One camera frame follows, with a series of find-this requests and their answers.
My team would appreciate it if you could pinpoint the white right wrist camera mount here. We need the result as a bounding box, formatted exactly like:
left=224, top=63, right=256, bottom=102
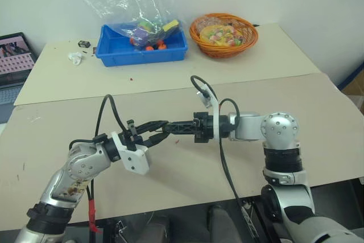
left=196, top=83, right=222, bottom=143

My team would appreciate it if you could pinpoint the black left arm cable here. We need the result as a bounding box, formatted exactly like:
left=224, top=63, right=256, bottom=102
left=69, top=94, right=129, bottom=243

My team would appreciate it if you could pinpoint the crumpled white paper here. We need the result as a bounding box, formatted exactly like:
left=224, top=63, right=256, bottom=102
left=67, top=51, right=84, bottom=66

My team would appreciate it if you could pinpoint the brown cardboard box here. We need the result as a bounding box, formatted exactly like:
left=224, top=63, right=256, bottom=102
left=338, top=64, right=364, bottom=105

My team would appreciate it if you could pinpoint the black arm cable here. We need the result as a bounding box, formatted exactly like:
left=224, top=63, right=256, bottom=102
left=190, top=75, right=251, bottom=218
left=69, top=94, right=129, bottom=243

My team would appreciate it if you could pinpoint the blue plastic bin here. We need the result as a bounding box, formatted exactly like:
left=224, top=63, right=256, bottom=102
left=95, top=23, right=189, bottom=68

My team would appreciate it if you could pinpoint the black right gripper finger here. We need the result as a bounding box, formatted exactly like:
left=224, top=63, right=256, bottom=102
left=163, top=127, right=197, bottom=137
left=164, top=121, right=196, bottom=130

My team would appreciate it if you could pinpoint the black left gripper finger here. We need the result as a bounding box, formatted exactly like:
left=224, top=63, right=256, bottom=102
left=135, top=120, right=169, bottom=133
left=143, top=129, right=169, bottom=149

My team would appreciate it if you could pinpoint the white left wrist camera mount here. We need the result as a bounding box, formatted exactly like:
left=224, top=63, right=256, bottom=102
left=110, top=131, right=151, bottom=175

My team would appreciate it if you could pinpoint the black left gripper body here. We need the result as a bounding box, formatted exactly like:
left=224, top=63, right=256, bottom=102
left=119, top=119, right=145, bottom=151

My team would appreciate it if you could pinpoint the yellow toy sponge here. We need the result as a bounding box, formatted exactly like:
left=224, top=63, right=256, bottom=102
left=162, top=19, right=181, bottom=33

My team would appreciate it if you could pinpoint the open laptop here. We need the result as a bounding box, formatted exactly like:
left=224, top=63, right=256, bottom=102
left=0, top=32, right=38, bottom=125

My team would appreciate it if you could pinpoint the red tape on cable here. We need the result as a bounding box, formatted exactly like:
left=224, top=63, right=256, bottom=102
left=88, top=198, right=100, bottom=233

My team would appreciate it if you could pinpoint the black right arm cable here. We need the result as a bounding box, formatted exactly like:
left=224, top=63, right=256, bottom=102
left=190, top=75, right=251, bottom=218

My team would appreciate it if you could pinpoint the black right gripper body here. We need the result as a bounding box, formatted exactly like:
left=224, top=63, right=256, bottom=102
left=192, top=111, right=215, bottom=143

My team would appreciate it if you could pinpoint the colourful toy pizza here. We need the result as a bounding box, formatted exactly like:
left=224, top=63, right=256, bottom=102
left=199, top=24, right=246, bottom=47

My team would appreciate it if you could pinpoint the dark grey rounded shape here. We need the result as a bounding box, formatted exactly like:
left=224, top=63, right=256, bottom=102
left=205, top=204, right=237, bottom=243

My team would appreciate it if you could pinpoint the clear plastic bag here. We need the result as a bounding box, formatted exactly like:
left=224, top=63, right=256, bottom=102
left=81, top=0, right=187, bottom=52

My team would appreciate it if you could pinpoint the purple toy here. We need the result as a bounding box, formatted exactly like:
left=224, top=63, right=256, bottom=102
left=131, top=26, right=149, bottom=41

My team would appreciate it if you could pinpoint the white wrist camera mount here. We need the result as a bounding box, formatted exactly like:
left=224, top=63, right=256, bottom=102
left=196, top=83, right=222, bottom=143
left=110, top=131, right=151, bottom=175

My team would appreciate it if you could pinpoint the orange wicker basket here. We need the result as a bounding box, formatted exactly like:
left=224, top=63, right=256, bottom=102
left=189, top=12, right=259, bottom=60

